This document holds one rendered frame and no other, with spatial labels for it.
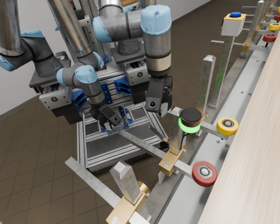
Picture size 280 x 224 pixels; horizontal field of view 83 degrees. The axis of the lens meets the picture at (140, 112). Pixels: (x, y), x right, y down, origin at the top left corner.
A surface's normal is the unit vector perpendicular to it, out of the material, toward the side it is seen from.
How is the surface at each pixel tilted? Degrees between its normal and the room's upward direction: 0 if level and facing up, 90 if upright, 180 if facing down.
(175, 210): 0
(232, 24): 90
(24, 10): 90
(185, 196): 0
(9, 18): 129
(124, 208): 0
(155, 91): 33
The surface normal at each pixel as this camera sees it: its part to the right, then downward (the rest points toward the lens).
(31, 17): 0.72, 0.40
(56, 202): -0.14, -0.71
